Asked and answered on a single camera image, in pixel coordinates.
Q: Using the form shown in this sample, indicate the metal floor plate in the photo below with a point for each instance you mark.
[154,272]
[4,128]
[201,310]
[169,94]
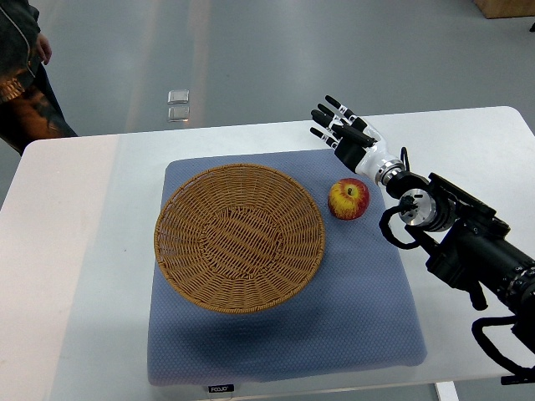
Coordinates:
[178,114]
[178,96]

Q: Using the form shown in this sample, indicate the lower metal floor plate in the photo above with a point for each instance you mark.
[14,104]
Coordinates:
[178,114]

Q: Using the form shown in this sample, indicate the person in dark clothes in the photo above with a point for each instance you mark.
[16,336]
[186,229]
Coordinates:
[29,108]

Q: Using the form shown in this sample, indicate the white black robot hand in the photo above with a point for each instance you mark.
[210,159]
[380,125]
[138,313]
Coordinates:
[356,142]

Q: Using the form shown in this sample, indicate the wooden box corner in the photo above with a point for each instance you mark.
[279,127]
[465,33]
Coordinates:
[493,9]

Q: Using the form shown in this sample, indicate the upper metal floor plate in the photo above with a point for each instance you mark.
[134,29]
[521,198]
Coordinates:
[178,96]

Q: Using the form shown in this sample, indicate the red yellow apple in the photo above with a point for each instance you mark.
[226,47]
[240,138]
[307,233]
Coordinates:
[348,199]

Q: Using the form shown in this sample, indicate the white table leg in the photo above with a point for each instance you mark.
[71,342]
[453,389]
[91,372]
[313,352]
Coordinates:
[446,391]

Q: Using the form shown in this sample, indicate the round wicker basket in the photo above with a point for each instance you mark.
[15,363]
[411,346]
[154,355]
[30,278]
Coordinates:
[239,238]

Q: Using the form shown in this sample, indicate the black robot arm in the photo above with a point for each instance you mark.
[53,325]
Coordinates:
[465,241]

